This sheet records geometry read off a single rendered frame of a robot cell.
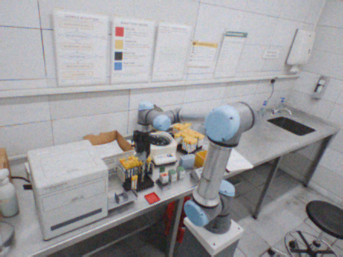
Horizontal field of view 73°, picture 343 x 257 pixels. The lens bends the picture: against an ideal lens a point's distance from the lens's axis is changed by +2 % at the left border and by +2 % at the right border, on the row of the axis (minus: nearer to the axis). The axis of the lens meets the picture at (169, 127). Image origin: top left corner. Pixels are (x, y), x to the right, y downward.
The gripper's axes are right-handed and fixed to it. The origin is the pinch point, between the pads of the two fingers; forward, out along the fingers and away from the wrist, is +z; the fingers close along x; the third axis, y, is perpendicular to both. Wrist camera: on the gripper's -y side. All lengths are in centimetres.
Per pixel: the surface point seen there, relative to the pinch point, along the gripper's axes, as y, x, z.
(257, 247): -109, 37, 105
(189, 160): -34.9, 1.5, 9.3
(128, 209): 15.5, 13.4, 17.7
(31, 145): 49, -51, 7
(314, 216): -108, 63, 40
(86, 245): 27, -21, 78
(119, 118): -8, -51, -3
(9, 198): 63, -8, 7
